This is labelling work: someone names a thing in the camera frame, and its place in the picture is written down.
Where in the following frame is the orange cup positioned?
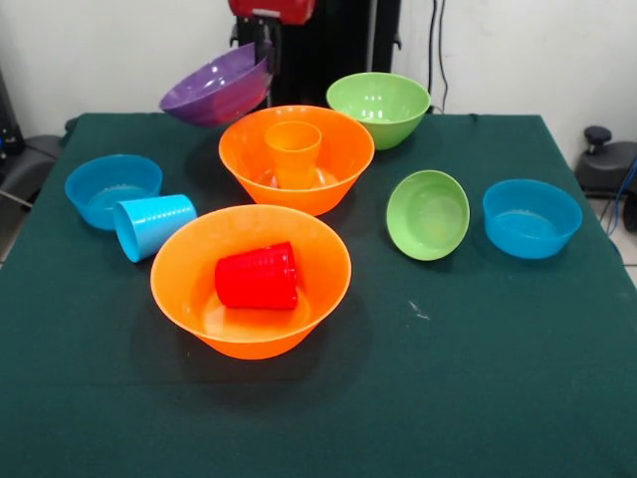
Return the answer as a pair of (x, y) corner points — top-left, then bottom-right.
(264, 120), (323, 191)

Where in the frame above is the black pedestal foot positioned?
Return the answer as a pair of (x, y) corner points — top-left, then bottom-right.
(0, 133), (65, 210)
(576, 125), (637, 200)

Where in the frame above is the large green bowl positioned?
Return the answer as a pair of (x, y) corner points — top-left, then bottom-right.
(325, 72), (432, 151)

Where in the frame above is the large orange bowl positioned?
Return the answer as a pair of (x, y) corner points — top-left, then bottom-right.
(149, 203), (353, 360)
(218, 105), (376, 217)

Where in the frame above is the small green bowl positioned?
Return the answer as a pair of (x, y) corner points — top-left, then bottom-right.
(386, 169), (472, 262)

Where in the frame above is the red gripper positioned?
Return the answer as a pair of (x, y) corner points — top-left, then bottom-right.
(227, 0), (318, 76)

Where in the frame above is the blue cup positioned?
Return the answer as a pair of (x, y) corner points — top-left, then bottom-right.
(111, 193), (199, 264)

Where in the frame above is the dark green table cloth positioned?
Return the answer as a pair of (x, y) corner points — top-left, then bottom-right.
(0, 112), (637, 478)

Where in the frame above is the blue bowl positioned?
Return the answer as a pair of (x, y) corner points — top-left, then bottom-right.
(64, 153), (164, 232)
(482, 178), (584, 261)

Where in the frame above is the red cup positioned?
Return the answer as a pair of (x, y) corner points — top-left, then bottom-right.
(214, 241), (301, 312)

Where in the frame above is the purple bowl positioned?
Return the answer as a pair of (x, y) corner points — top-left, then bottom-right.
(158, 41), (275, 128)

